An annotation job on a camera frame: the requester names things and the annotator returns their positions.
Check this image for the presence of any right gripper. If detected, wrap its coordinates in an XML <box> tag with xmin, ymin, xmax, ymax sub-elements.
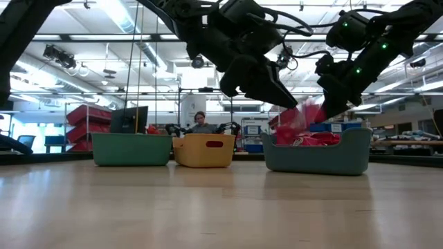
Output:
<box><xmin>317</xmin><ymin>39</ymin><xmax>404</xmax><ymax>120</ymax></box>

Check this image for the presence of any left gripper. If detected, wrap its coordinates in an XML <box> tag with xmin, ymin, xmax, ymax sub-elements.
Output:
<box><xmin>216</xmin><ymin>37</ymin><xmax>299</xmax><ymax>110</ymax></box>

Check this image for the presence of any blue-grey plastic bin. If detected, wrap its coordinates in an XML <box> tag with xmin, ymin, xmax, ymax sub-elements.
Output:
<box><xmin>260</xmin><ymin>127</ymin><xmax>374</xmax><ymax>176</ymax></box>

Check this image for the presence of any green plastic bin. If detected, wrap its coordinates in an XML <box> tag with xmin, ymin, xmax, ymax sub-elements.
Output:
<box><xmin>91</xmin><ymin>132</ymin><xmax>174</xmax><ymax>167</ymax></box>

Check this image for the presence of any blue storage bin row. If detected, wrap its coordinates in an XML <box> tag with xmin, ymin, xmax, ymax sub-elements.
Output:
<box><xmin>309</xmin><ymin>121</ymin><xmax>363</xmax><ymax>134</ymax></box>

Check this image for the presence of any red storage bin rack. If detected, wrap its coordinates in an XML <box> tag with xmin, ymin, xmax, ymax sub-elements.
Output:
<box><xmin>65</xmin><ymin>104</ymin><xmax>113</xmax><ymax>154</ymax></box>
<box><xmin>268</xmin><ymin>105</ymin><xmax>301</xmax><ymax>129</ymax></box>

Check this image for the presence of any metal rack with blue bins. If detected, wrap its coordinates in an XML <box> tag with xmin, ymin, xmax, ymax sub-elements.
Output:
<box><xmin>241</xmin><ymin>117</ymin><xmax>270</xmax><ymax>154</ymax></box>

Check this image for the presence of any seated person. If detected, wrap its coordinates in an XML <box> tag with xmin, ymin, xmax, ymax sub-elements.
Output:
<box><xmin>188</xmin><ymin>110</ymin><xmax>219</xmax><ymax>135</ymax></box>

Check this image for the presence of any wooden workbench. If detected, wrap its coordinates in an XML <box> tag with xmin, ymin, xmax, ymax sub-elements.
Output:
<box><xmin>372</xmin><ymin>129</ymin><xmax>443</xmax><ymax>156</ymax></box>

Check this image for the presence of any white cylindrical tank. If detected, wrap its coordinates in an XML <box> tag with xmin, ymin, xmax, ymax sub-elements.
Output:
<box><xmin>180</xmin><ymin>94</ymin><xmax>208</xmax><ymax>127</ymax></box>

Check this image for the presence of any black computer monitor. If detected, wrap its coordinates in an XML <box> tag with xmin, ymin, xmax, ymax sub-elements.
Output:
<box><xmin>109</xmin><ymin>105</ymin><xmax>150</xmax><ymax>135</ymax></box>

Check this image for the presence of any black ceiling camera with cable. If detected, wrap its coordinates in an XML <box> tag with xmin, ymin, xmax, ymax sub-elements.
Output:
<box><xmin>275</xmin><ymin>45</ymin><xmax>299</xmax><ymax>71</ymax></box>

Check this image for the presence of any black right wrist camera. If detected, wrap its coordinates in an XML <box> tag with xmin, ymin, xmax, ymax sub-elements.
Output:
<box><xmin>314</xmin><ymin>54</ymin><xmax>336</xmax><ymax>76</ymax></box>

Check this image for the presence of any black rectangular stand frame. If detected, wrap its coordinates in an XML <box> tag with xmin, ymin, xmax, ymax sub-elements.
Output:
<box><xmin>177</xmin><ymin>86</ymin><xmax>234</xmax><ymax>153</ymax></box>

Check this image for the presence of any black round overhead camera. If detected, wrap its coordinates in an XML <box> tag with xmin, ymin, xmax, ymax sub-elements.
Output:
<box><xmin>190</xmin><ymin>54</ymin><xmax>207</xmax><ymax>69</ymax></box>

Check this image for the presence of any black aluminium rig frame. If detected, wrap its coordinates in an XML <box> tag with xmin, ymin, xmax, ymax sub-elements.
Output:
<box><xmin>0</xmin><ymin>33</ymin><xmax>443</xmax><ymax>167</ymax></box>

